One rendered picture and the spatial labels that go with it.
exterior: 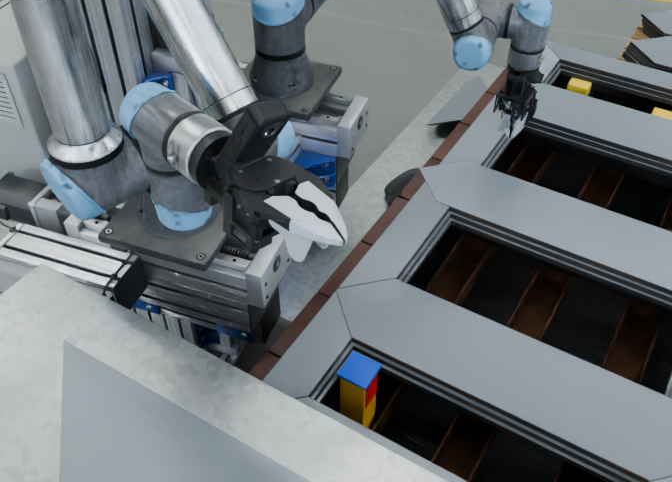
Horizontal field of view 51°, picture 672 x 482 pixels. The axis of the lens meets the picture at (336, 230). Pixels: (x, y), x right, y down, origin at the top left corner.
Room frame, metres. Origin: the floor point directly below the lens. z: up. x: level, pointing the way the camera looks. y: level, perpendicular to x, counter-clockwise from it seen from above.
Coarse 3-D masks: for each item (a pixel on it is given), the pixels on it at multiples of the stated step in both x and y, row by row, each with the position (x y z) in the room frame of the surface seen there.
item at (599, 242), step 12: (600, 216) 1.20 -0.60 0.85; (612, 216) 1.20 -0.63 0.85; (624, 216) 1.20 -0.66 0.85; (588, 228) 1.16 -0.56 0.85; (600, 228) 1.16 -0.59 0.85; (612, 228) 1.16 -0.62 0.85; (624, 228) 1.16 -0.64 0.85; (588, 240) 1.12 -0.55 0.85; (600, 240) 1.12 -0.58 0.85; (612, 240) 1.12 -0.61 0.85; (576, 252) 1.08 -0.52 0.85; (588, 252) 1.08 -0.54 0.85; (600, 252) 1.08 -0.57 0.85; (612, 252) 1.08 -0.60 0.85
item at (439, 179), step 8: (440, 168) 1.37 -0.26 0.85; (448, 168) 1.37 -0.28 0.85; (456, 168) 1.37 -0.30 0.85; (432, 176) 1.34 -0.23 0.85; (440, 176) 1.34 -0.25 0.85; (448, 176) 1.34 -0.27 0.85; (432, 184) 1.31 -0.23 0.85; (440, 184) 1.31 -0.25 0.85; (448, 184) 1.31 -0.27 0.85; (432, 192) 1.28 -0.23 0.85; (440, 192) 1.28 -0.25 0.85
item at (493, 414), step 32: (576, 64) 1.87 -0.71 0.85; (544, 128) 1.57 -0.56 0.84; (640, 160) 1.44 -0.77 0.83; (448, 224) 1.20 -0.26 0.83; (480, 224) 1.19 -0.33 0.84; (416, 256) 1.08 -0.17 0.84; (544, 256) 1.10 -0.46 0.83; (576, 256) 1.08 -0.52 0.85; (640, 288) 1.00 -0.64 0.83; (320, 384) 0.76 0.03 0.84; (416, 384) 0.76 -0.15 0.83; (448, 384) 0.75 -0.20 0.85; (480, 416) 0.70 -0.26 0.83; (512, 416) 0.68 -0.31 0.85; (544, 448) 0.64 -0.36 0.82; (576, 448) 0.62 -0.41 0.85; (608, 480) 0.58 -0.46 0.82; (640, 480) 0.57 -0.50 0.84
